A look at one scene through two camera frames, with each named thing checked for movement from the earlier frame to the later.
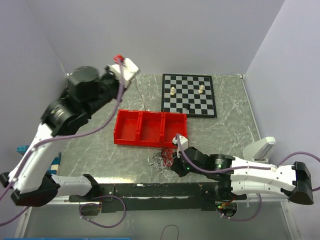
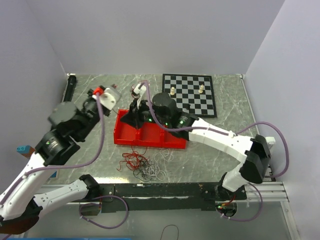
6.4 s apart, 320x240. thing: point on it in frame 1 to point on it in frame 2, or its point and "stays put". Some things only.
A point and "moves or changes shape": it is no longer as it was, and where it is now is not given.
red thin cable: x=167 y=155 moves or changes shape
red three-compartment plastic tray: x=139 y=127 stays put
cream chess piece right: x=201 y=90 stays put
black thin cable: x=140 y=92 moves or changes shape
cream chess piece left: x=172 y=91 stays put
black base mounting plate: x=156 y=197 stays put
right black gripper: x=176 y=166 to x=133 y=117
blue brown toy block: x=22 y=148 stays put
